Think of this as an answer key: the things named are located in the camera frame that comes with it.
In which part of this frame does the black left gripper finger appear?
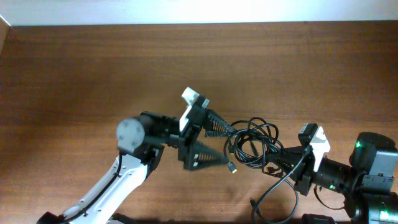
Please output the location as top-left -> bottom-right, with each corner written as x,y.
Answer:
183,142 -> 229,170
203,110 -> 236,138

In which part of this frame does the thick black HDMI cable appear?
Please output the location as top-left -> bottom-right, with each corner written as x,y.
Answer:
223,116 -> 284,174

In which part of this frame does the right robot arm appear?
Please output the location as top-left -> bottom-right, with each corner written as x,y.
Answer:
269,132 -> 397,223

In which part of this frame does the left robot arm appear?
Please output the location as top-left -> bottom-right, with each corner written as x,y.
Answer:
38,95 -> 235,223

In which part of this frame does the black arm base clamp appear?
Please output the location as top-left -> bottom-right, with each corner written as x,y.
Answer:
300,213 -> 336,224

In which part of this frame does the right camera black cable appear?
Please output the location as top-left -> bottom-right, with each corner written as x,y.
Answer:
251,146 -> 368,224

